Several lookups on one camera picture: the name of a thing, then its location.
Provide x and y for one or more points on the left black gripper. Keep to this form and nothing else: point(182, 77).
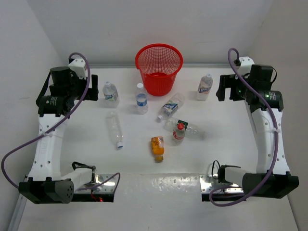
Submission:
point(91, 94)

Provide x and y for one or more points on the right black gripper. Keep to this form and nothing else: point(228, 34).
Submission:
point(228, 81)

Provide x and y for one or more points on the small clear bottle green label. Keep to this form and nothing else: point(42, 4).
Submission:
point(110, 95)

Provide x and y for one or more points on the bottle blue white label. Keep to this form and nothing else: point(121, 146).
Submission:
point(204, 87)

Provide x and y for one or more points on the clear unlabelled bottle blue cap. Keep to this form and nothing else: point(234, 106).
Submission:
point(114, 129)

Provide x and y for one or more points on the clear bottle blue label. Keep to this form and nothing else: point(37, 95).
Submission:
point(141, 99)

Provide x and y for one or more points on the clear bottle fruit label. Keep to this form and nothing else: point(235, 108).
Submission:
point(170, 107)

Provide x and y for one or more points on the clear bottle dark green label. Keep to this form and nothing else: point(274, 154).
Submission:
point(192, 131)

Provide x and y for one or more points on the clear bottle red cap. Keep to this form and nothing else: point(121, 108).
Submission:
point(179, 133)

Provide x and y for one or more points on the orange juice bottle gold cap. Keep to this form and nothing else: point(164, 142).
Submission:
point(157, 145)

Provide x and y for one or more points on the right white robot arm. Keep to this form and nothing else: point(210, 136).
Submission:
point(266, 122)

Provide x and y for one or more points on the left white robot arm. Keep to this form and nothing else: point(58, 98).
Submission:
point(44, 183)

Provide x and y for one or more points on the red plastic mesh basket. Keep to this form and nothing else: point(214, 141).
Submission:
point(158, 65)

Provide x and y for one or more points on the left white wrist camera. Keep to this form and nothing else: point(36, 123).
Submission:
point(78, 65)

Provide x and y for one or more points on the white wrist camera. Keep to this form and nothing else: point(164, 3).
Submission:
point(78, 65)
point(243, 65)

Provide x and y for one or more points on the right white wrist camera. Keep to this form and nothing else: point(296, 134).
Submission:
point(243, 65)

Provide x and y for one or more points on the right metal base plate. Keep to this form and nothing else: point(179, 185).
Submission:
point(208, 184)

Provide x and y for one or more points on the metal base plate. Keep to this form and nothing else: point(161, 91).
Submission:
point(208, 184)
point(107, 185)

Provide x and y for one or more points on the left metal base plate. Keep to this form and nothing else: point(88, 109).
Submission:
point(107, 185)

